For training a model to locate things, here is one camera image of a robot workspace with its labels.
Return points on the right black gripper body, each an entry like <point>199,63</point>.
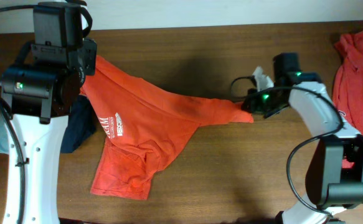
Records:
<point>264,102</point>

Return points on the orange FRAM t-shirt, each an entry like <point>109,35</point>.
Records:
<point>146,128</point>

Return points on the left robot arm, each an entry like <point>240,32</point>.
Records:
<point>36,96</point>

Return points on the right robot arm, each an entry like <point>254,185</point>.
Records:
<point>334,179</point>

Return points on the red crumpled shirt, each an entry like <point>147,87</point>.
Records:
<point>347,91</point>

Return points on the navy folded garment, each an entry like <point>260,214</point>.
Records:
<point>80,125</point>

